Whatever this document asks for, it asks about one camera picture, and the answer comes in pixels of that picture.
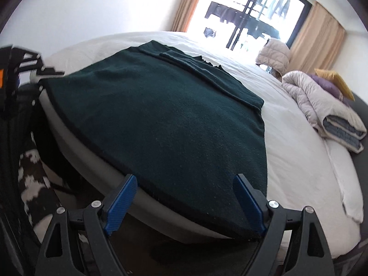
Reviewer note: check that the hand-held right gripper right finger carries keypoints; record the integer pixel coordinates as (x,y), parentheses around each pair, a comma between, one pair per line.
(249,205)

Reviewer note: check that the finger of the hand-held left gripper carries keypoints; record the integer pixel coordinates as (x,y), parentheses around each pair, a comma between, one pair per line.
(28,55)
(46,73)

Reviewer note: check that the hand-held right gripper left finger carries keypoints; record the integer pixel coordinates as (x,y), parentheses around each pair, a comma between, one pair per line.
(120,205)

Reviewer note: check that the dark green sweater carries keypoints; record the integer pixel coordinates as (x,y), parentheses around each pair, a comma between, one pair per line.
(143,120)

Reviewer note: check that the row of hanging dark clothes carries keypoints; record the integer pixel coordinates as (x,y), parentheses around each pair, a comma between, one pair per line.
(224,11)

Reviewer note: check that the white bed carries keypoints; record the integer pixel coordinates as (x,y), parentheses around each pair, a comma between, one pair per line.
(287,149)

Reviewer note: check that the person's patterned pants leg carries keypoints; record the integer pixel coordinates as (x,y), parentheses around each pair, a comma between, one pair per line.
(34,184)

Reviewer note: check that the flat white pillow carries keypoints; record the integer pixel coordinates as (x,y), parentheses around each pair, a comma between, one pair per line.
(345,178)

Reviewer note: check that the folded grey duvet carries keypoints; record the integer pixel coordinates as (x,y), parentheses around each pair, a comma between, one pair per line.
(316,106)

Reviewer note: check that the purple pillow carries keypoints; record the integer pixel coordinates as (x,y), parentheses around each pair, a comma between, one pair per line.
(325,84)

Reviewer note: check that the dark grey headboard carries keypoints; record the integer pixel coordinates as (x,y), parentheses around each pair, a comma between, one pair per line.
(361,115)

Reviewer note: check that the beige puffer jacket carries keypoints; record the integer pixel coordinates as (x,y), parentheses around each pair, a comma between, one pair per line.
(273,54)

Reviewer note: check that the yellow pillow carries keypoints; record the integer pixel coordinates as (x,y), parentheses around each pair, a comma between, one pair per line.
(333,77)

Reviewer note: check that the beige curtain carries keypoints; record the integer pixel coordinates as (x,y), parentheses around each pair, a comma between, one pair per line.
(187,8)
(316,40)

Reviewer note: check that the small dark hanging garment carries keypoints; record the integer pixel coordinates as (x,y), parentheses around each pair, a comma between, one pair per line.
(210,32)

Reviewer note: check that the black window frame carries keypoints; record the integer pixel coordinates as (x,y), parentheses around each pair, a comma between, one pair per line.
(244,5)

